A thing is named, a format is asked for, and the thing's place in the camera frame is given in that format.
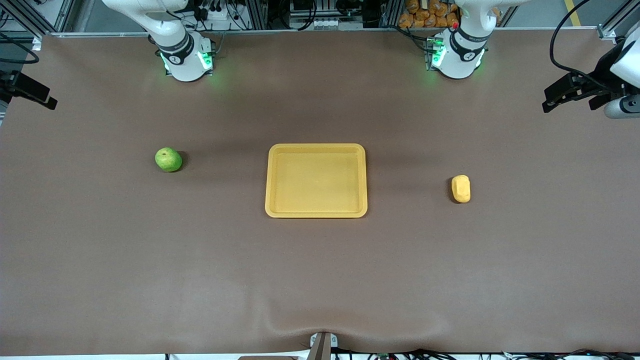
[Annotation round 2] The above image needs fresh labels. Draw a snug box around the yellow potato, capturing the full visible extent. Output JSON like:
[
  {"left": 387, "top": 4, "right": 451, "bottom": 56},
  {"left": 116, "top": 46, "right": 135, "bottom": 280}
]
[{"left": 451, "top": 175, "right": 471, "bottom": 204}]

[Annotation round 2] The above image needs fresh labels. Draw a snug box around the green apple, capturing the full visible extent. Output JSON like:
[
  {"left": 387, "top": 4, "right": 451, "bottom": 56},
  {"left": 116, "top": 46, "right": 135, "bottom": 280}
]
[{"left": 155, "top": 147, "right": 183, "bottom": 173}]

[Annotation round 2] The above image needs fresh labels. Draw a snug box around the yellow plastic tray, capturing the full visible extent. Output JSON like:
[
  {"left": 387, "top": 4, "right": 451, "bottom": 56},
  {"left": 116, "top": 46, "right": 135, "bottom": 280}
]
[{"left": 265, "top": 143, "right": 368, "bottom": 219}]

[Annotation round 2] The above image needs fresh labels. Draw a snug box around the orange packaged snack pile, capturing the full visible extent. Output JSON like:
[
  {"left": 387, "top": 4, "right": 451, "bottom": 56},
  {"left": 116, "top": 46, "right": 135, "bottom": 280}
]
[{"left": 398, "top": 0, "right": 461, "bottom": 29}]

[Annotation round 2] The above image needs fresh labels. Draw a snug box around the white power strip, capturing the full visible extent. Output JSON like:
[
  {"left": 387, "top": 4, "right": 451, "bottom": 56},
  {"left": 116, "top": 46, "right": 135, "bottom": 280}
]
[{"left": 197, "top": 0, "right": 236, "bottom": 31}]

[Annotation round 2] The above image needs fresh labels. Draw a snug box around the brown table cover mat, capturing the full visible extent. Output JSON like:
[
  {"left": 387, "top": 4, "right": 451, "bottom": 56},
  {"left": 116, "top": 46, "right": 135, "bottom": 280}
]
[{"left": 0, "top": 29, "right": 640, "bottom": 357}]

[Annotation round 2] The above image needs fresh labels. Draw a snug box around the black electronics box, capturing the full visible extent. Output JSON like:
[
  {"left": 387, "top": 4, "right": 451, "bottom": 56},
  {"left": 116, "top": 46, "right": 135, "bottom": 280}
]
[{"left": 289, "top": 0, "right": 335, "bottom": 21}]

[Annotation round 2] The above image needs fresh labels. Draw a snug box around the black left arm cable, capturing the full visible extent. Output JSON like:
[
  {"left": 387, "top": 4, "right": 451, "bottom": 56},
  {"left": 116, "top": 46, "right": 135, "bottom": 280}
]
[{"left": 549, "top": 0, "right": 601, "bottom": 81}]

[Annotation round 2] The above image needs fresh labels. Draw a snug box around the aluminium table edge rail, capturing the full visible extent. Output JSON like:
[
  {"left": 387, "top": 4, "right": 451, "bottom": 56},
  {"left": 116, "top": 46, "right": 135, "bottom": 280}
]
[{"left": 49, "top": 27, "right": 601, "bottom": 37}]

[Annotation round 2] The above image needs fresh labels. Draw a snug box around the metal table clamp bracket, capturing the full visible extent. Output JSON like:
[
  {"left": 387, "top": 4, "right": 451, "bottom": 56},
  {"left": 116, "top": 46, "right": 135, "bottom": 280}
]
[{"left": 309, "top": 331, "right": 339, "bottom": 360}]

